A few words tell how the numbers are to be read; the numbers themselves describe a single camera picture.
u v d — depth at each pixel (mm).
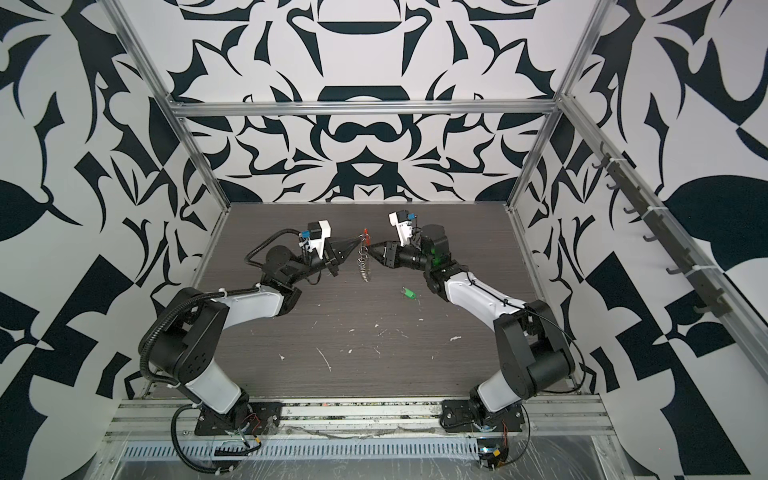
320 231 670
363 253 757
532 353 446
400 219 754
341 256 745
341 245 743
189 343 459
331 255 714
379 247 756
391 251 725
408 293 964
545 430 739
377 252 776
